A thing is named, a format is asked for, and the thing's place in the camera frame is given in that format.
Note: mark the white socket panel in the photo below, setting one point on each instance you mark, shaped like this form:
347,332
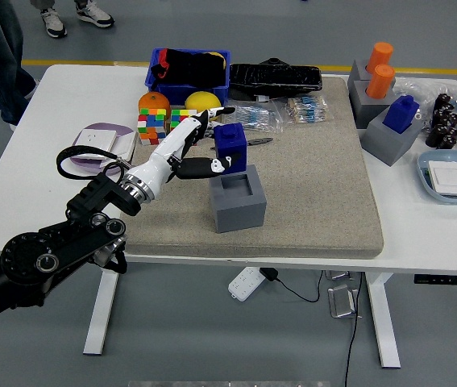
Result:
95,139

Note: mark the white switch panel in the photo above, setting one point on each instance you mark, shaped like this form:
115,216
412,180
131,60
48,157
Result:
125,145
451,179

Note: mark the clear bag beige resistors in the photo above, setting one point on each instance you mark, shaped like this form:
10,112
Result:
306,109

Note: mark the blue plastic bin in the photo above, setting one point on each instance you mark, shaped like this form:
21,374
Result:
179,94

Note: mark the black cloth bag red trim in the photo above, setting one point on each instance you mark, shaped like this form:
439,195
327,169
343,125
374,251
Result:
192,68

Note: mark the purple tray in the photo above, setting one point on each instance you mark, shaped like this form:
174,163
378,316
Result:
125,130

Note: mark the colourful puzzle cube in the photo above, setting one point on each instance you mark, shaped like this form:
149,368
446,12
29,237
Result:
179,117
153,127

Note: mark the bundle of black capacitors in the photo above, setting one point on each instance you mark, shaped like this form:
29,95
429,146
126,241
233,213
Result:
441,129

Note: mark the yellow object in bin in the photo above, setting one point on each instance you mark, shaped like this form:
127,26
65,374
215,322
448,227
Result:
223,61

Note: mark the orange cylinder seal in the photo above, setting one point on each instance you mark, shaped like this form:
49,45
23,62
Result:
380,56
380,82

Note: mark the grey seal holder block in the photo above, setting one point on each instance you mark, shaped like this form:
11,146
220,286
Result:
359,72
367,111
385,143
238,213

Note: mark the clear bag blue resistors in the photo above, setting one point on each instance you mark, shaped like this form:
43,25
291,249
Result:
258,117

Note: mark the silver metal foot pedal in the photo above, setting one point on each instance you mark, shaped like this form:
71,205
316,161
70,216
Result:
339,275
343,300

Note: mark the white table leg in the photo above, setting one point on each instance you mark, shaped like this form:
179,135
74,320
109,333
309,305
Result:
385,322
103,306

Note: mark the light blue tray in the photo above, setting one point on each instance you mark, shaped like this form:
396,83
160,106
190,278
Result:
423,173

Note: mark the grey-brown mat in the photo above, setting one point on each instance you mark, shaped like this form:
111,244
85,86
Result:
312,193

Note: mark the black table control panel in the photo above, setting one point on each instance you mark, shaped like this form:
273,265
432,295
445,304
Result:
445,280

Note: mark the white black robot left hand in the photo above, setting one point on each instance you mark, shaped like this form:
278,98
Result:
167,147

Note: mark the black pen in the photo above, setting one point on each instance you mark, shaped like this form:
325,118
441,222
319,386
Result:
260,141

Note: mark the yellow lemon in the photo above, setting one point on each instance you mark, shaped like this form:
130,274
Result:
202,101

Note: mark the white power strip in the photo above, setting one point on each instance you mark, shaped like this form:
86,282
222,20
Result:
244,284

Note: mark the blue square seal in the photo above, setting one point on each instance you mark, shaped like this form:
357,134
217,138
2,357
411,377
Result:
232,143
400,115

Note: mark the black plastic-wrapped long case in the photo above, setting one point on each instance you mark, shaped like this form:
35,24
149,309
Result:
276,78

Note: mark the orange fruit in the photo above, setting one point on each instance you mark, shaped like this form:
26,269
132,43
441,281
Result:
153,101

